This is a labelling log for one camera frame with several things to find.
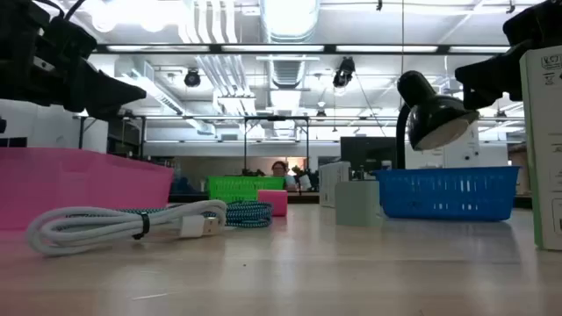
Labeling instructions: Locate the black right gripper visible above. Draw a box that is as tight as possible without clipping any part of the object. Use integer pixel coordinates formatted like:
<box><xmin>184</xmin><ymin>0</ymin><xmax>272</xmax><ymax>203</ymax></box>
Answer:
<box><xmin>455</xmin><ymin>0</ymin><xmax>562</xmax><ymax>111</ymax></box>

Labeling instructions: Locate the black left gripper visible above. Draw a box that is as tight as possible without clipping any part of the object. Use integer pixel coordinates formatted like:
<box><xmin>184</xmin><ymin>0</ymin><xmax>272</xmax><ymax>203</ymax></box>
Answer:
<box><xmin>0</xmin><ymin>0</ymin><xmax>148</xmax><ymax>122</ymax></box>

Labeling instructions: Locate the pink plastic bin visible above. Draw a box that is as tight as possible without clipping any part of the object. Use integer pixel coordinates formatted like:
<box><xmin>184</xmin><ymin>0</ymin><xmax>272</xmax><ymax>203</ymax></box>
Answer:
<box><xmin>0</xmin><ymin>147</ymin><xmax>176</xmax><ymax>232</ymax></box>

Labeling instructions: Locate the green plastic basket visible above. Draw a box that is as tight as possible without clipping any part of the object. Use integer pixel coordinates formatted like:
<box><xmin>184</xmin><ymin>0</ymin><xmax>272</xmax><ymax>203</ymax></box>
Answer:
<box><xmin>205</xmin><ymin>176</ymin><xmax>285</xmax><ymax>205</ymax></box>

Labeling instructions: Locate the teal braided cable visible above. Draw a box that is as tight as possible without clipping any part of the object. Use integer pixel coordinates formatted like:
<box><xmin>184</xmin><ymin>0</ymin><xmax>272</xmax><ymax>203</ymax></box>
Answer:
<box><xmin>118</xmin><ymin>200</ymin><xmax>274</xmax><ymax>229</ymax></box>

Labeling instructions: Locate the pink charger cube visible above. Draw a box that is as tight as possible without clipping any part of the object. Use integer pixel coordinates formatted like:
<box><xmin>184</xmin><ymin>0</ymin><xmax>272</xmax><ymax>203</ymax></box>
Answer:
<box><xmin>257</xmin><ymin>189</ymin><xmax>289</xmax><ymax>218</ymax></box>

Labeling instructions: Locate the blue plastic basket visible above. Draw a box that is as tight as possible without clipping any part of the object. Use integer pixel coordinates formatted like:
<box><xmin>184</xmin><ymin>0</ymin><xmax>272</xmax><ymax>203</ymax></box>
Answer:
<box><xmin>372</xmin><ymin>165</ymin><xmax>521</xmax><ymax>222</ymax></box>

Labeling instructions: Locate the black monitor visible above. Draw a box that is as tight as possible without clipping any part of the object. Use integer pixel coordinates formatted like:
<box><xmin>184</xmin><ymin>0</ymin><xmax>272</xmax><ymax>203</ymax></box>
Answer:
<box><xmin>340</xmin><ymin>136</ymin><xmax>399</xmax><ymax>170</ymax></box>

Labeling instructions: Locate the person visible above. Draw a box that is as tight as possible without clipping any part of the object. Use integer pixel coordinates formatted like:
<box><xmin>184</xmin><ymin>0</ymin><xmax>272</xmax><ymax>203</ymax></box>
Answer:
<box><xmin>270</xmin><ymin>160</ymin><xmax>298</xmax><ymax>191</ymax></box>

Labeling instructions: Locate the black camera stand base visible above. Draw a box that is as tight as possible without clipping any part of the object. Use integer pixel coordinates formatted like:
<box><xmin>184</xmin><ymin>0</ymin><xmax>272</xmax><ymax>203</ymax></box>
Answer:
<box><xmin>396</xmin><ymin>69</ymin><xmax>480</xmax><ymax>170</ymax></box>

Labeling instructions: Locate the black ceiling camera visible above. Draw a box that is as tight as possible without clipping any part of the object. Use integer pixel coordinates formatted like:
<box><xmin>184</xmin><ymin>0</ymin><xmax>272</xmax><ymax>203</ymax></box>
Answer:
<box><xmin>184</xmin><ymin>68</ymin><xmax>202</xmax><ymax>88</ymax></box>
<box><xmin>332</xmin><ymin>55</ymin><xmax>357</xmax><ymax>89</ymax></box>

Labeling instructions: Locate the black background rig frame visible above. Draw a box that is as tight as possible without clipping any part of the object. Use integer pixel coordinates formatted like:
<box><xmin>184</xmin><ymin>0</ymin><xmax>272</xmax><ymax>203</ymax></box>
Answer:
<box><xmin>243</xmin><ymin>115</ymin><xmax>311</xmax><ymax>175</ymax></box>

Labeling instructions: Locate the black overhead frame bar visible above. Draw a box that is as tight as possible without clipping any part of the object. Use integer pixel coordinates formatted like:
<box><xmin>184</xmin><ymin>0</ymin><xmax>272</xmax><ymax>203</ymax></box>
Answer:
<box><xmin>93</xmin><ymin>43</ymin><xmax>513</xmax><ymax>55</ymax></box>

